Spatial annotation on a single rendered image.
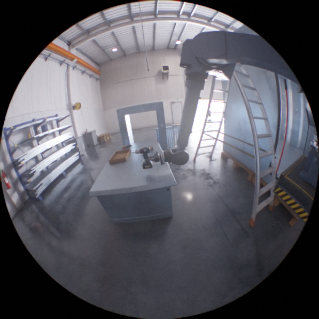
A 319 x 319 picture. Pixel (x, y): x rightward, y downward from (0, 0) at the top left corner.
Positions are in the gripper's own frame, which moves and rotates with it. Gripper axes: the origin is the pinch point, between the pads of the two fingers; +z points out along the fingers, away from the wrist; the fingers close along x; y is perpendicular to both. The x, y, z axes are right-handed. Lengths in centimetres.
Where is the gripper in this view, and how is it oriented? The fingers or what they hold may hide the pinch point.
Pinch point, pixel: (146, 158)
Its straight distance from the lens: 119.8
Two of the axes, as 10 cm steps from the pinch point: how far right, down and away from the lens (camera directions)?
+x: 0.7, 4.1, -9.1
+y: -1.2, -9.0, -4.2
